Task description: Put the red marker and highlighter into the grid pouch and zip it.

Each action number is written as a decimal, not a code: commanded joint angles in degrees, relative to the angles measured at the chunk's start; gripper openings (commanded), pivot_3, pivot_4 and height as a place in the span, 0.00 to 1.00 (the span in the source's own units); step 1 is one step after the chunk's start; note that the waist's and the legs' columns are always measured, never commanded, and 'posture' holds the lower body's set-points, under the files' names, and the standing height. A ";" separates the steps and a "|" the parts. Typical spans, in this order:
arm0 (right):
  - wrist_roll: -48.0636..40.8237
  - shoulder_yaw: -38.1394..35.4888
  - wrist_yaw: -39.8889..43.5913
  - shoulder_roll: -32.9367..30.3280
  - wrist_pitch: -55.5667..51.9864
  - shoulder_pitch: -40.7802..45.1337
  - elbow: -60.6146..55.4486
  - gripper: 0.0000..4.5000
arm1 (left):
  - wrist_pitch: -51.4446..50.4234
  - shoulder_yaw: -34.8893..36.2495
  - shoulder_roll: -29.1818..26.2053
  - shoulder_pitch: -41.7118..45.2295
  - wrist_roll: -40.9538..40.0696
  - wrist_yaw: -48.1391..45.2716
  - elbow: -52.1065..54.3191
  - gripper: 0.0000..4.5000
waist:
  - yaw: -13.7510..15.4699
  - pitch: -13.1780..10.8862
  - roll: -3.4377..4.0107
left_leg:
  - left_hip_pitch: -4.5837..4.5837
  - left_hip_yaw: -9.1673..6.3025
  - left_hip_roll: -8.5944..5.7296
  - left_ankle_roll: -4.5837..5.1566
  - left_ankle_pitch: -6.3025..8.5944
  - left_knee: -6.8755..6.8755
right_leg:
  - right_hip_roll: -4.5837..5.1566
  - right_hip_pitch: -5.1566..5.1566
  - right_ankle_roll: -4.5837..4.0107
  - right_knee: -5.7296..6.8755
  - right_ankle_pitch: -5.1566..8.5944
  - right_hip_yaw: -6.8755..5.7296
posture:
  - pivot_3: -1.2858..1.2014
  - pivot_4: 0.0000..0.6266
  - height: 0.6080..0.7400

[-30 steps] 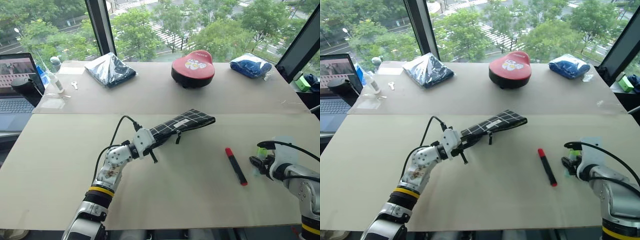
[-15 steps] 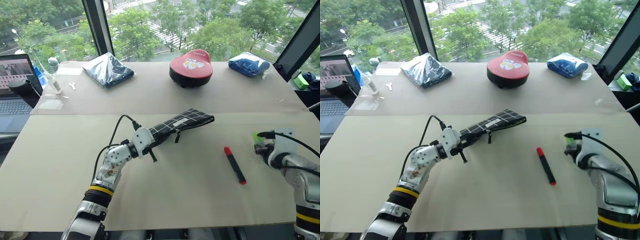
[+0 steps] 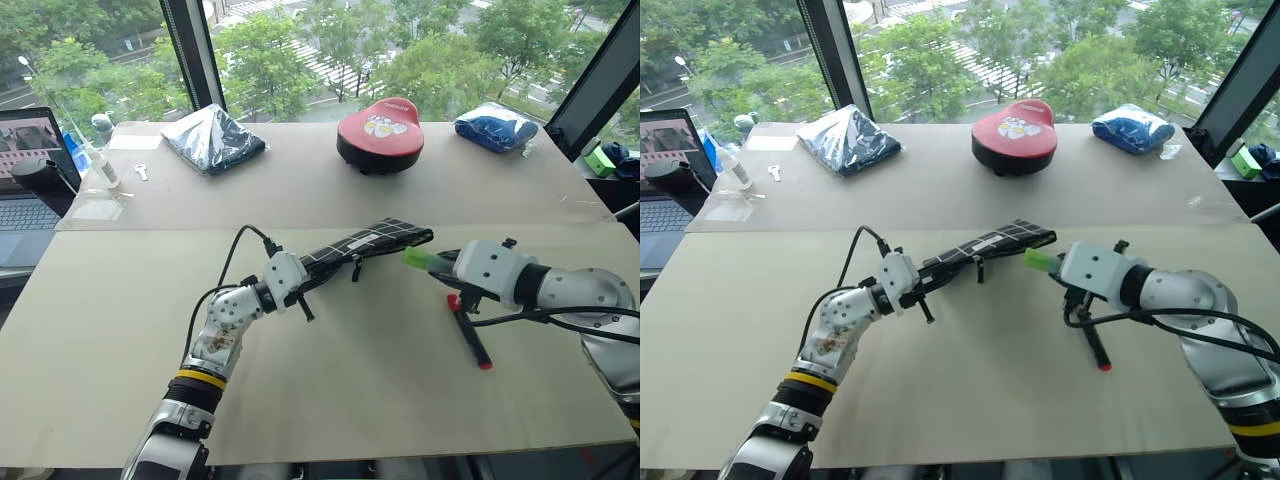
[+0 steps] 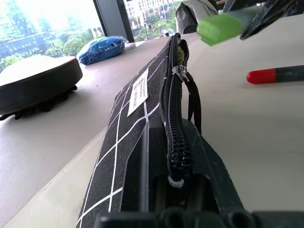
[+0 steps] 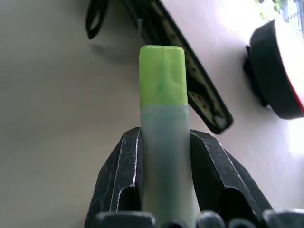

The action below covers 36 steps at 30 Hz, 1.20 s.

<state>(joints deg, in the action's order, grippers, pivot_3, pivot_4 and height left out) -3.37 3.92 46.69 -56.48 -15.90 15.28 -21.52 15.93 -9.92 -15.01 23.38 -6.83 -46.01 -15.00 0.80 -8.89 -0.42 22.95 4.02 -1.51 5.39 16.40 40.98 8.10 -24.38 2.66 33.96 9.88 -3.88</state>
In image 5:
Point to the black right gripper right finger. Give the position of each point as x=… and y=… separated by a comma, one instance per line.
x=213, y=166

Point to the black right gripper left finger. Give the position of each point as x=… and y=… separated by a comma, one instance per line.
x=116, y=171

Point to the green cap highlighter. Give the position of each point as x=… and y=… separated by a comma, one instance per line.
x=164, y=133

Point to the black-edged grid pouch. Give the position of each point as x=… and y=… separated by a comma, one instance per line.
x=202, y=85

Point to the black round case red rim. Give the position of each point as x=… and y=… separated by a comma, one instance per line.
x=270, y=71

